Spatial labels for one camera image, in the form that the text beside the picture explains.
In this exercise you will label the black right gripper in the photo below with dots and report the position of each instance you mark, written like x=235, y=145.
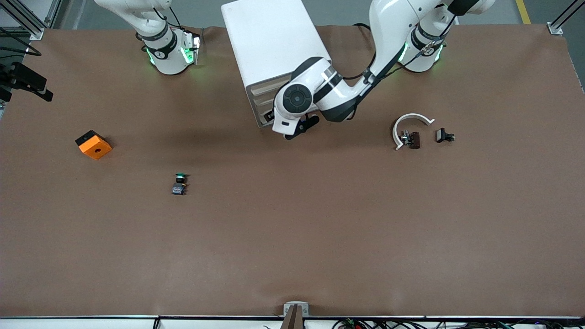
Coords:
x=4, y=76

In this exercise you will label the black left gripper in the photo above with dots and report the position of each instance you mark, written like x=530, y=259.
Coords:
x=269, y=117

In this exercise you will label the white plastic drawer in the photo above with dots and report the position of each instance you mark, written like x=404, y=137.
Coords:
x=261, y=89
x=263, y=101
x=264, y=119

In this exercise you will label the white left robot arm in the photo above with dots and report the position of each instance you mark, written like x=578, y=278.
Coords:
x=388, y=32

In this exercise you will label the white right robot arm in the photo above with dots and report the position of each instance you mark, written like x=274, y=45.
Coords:
x=155, y=32

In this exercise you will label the white drawer cabinet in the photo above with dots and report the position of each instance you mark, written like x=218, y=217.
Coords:
x=269, y=41

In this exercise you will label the orange and black button box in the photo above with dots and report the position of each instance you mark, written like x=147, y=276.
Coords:
x=93, y=145

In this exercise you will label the white plastic arc piece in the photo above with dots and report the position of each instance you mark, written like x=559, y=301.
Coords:
x=411, y=116

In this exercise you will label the brown metal terminal component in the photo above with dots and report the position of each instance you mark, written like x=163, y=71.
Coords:
x=413, y=139

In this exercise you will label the small black clip component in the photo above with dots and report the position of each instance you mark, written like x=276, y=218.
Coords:
x=442, y=135

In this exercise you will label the aluminium frame post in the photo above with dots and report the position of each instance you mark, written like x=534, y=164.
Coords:
x=560, y=23
x=32, y=25

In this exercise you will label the green push button switch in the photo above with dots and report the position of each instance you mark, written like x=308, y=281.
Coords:
x=179, y=186

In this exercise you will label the metal bracket with brown strip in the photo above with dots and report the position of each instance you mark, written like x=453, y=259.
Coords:
x=295, y=315

